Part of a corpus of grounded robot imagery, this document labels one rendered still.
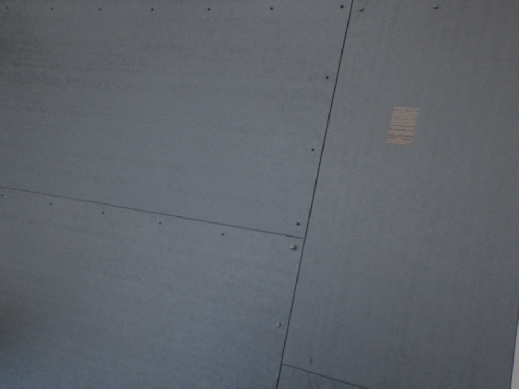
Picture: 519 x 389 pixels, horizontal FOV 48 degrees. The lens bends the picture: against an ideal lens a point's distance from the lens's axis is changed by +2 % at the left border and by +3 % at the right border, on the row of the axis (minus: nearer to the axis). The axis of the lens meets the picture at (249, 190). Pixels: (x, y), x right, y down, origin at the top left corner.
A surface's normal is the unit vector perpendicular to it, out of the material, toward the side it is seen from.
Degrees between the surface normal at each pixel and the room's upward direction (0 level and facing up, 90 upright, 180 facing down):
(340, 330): 90
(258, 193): 90
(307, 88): 90
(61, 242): 90
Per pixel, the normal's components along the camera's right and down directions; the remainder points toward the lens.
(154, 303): -0.40, -0.22
